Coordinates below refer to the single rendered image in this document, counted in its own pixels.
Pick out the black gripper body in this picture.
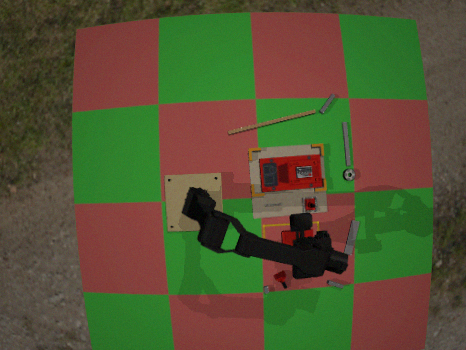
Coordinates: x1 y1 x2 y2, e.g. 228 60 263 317
289 213 317 279

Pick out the thin tan wooden stick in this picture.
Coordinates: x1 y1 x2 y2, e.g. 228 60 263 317
228 109 316 135

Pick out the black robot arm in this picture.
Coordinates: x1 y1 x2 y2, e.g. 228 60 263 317
182 187 348 278

